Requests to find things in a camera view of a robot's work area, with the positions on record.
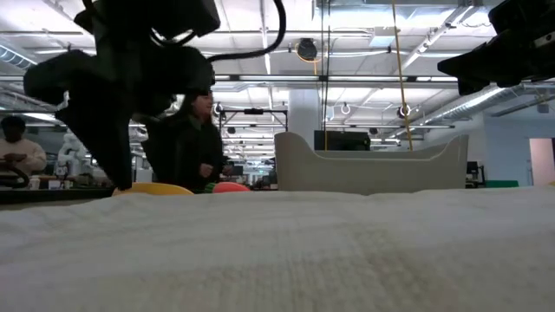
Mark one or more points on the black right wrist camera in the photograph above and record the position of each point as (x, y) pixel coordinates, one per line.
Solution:
(520, 15)

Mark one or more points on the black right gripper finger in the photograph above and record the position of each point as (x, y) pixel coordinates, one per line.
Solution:
(470, 86)
(470, 63)

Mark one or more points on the black overhead rig frame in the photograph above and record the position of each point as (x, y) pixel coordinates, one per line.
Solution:
(253, 111)

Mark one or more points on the orange toy vegetable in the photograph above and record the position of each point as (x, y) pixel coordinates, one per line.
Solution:
(230, 187)

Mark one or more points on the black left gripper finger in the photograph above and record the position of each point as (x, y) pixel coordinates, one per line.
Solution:
(108, 143)
(147, 115)

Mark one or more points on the translucent plastic tupperware container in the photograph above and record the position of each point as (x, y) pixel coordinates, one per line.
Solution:
(368, 173)

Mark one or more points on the green box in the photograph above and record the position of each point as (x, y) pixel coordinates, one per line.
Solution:
(502, 183)

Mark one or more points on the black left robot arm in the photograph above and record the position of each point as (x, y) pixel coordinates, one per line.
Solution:
(130, 17)

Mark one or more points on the person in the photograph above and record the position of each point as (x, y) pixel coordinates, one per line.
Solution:
(191, 147)
(21, 154)

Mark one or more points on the yellow toy banana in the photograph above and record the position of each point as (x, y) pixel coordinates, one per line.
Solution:
(160, 189)

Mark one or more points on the white cup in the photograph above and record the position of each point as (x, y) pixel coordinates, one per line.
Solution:
(34, 183)

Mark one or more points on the white checked kitchen towel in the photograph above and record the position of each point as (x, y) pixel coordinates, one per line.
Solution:
(277, 251)

